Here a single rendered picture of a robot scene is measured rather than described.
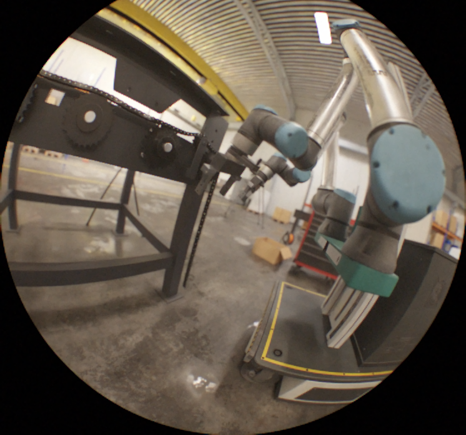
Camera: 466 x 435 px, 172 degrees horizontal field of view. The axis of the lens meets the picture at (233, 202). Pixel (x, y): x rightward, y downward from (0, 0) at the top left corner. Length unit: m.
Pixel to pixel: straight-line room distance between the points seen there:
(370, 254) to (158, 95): 0.84
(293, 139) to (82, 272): 0.84
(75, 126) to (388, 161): 0.67
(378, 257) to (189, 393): 0.80
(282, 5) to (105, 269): 8.48
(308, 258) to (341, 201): 1.31
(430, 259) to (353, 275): 0.37
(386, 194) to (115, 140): 0.68
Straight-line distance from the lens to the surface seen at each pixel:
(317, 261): 2.09
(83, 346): 0.89
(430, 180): 0.29
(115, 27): 0.65
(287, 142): 0.39
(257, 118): 0.48
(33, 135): 0.59
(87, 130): 0.49
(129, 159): 0.60
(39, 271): 0.73
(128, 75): 0.65
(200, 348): 0.91
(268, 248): 2.24
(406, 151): 0.29
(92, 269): 0.72
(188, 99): 0.77
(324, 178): 1.06
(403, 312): 0.71
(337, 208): 0.88
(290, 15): 8.32
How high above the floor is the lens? 0.78
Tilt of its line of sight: 4 degrees down
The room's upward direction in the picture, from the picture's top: 18 degrees clockwise
